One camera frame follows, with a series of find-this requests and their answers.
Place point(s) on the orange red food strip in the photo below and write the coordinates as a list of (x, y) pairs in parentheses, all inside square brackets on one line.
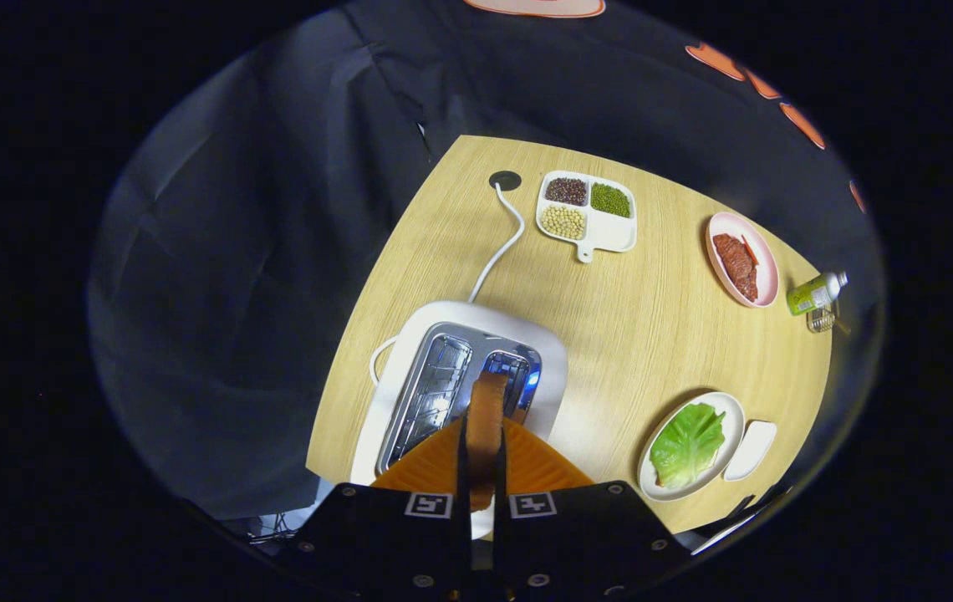
[(751, 251)]

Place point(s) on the pink plate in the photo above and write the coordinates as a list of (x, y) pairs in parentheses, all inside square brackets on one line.
[(765, 276)]

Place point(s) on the green label drink bottle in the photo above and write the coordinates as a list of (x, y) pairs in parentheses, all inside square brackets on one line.
[(809, 295)]

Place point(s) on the white square plate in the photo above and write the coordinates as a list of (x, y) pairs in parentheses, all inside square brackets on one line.
[(754, 447)]

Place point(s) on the green lettuce leaf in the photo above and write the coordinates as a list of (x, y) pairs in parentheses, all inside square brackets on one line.
[(685, 447)]

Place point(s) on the pile of yellow soybeans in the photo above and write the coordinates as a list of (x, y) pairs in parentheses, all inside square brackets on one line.
[(563, 222)]

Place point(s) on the bread slice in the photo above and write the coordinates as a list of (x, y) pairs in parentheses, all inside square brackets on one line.
[(486, 418)]

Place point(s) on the white divided plate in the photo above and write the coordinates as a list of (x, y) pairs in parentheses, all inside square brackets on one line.
[(614, 232)]

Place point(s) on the pile of green beans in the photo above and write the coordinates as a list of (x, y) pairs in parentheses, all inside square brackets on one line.
[(611, 201)]

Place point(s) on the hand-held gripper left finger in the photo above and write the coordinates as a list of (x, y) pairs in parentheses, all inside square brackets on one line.
[(465, 502)]

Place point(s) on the white oval plate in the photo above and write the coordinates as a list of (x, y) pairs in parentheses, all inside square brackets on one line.
[(731, 418)]

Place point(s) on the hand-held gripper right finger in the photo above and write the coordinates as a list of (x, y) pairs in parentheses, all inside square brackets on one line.
[(501, 535)]

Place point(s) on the dark red meat slice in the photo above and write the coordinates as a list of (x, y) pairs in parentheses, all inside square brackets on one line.
[(746, 284), (729, 255)]

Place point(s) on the white toaster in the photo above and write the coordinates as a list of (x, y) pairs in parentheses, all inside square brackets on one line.
[(443, 316)]

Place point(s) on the pile of red beans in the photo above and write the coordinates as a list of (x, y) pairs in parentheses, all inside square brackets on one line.
[(566, 191)]

